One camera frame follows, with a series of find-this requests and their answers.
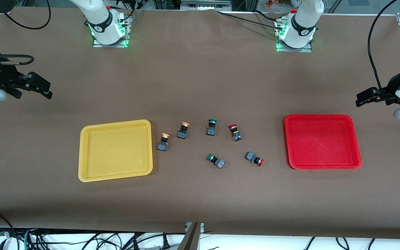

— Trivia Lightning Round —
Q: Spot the green push button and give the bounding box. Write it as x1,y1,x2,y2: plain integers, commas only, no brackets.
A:
206,153,226,170
206,119,218,137

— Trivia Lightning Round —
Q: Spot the black cable across table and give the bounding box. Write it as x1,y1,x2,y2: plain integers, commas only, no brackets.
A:
217,10,281,27

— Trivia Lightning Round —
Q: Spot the aluminium frame profile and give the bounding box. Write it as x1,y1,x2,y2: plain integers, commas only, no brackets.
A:
180,0,232,11

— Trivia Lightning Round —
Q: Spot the black looped cable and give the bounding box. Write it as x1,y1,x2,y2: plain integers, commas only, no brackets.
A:
4,0,52,30

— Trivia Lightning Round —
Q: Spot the red plastic tray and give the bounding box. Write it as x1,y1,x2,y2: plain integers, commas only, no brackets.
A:
284,114,363,170

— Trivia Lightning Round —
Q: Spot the yellow plastic tray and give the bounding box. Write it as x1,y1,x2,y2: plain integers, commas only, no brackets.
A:
78,119,153,183

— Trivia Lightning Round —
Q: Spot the paper table cover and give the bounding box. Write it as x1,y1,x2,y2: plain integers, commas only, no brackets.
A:
0,6,400,241

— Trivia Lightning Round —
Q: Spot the red push button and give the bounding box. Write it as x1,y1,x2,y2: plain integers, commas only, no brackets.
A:
245,151,265,167
228,124,242,142

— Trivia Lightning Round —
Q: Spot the aluminium arm base plate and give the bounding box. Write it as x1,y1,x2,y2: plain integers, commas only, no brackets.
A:
276,19,313,53
92,16,131,48

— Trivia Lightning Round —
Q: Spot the long black hanging cable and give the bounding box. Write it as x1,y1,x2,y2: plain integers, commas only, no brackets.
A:
367,0,400,92

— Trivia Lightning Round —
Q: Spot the black floor cable tangle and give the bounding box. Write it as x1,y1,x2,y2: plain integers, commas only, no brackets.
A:
0,211,186,250

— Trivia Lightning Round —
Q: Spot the metal table post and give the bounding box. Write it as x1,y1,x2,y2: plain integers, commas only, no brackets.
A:
185,222,205,250

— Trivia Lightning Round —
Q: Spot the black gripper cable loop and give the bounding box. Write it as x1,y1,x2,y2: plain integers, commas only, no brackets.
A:
0,53,35,67

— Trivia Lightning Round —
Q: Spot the yellow push button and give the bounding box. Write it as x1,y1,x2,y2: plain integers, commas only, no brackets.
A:
177,122,191,140
157,133,170,152

